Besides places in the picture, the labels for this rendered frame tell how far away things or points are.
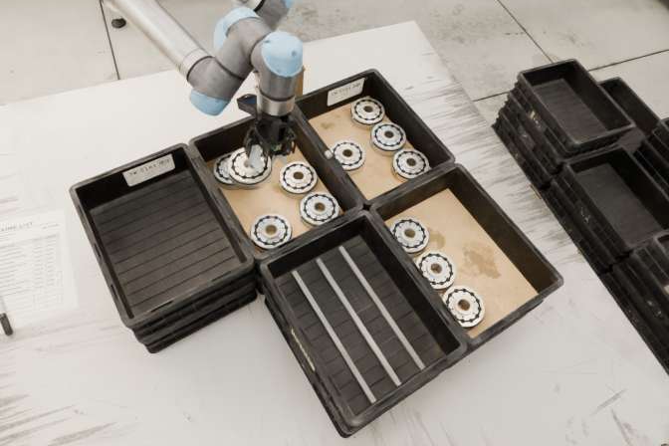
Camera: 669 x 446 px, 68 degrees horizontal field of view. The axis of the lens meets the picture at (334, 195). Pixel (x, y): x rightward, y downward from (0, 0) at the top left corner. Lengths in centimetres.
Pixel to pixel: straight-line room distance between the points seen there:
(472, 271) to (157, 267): 78
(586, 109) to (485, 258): 118
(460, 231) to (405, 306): 27
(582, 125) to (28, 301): 203
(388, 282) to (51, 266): 89
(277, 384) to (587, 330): 84
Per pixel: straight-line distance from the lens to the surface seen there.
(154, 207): 138
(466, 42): 326
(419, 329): 123
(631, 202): 232
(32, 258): 156
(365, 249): 129
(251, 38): 100
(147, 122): 173
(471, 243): 137
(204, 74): 106
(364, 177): 140
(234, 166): 119
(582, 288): 160
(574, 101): 239
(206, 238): 130
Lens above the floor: 197
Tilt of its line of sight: 57 degrees down
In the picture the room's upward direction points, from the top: 9 degrees clockwise
